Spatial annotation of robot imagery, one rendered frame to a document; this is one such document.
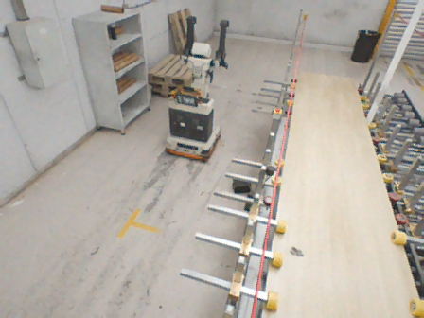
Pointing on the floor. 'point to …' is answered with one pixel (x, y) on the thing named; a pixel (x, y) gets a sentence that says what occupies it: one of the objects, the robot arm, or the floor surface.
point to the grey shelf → (133, 105)
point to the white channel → (397, 59)
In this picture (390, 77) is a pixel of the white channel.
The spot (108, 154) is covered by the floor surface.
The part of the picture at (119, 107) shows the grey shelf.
